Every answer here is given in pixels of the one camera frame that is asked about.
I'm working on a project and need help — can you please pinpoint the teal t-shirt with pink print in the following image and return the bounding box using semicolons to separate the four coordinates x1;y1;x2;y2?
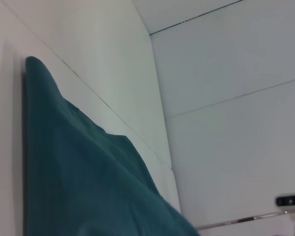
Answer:
22;56;200;236

